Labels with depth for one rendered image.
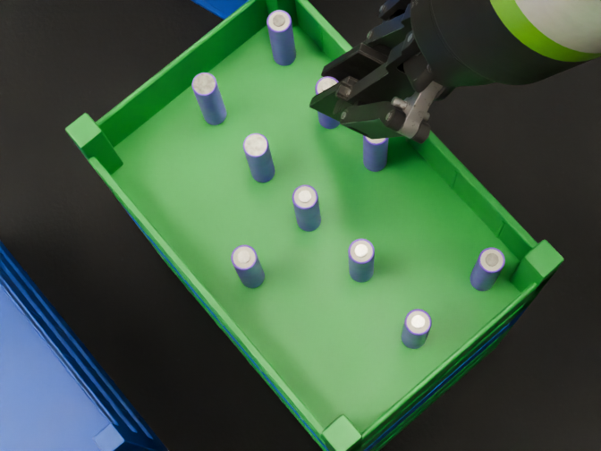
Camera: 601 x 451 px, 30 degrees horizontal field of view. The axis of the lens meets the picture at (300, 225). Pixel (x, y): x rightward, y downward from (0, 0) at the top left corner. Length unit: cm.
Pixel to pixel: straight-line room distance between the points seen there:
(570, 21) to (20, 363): 66
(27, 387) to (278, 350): 28
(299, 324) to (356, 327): 4
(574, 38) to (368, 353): 37
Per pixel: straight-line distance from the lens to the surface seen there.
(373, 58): 76
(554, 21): 52
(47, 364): 102
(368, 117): 69
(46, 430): 102
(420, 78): 64
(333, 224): 85
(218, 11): 127
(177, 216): 86
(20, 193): 125
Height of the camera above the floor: 114
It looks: 75 degrees down
